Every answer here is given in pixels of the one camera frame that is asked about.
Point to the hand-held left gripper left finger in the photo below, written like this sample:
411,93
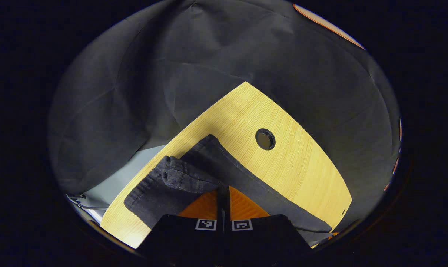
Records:
186,237

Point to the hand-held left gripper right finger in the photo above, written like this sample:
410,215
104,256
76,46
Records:
261,237

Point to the dark grey jeans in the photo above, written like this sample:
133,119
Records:
194,174

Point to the metal table leg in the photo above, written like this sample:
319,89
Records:
96,214

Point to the black backdrop cloth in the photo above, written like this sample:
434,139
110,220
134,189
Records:
172,55

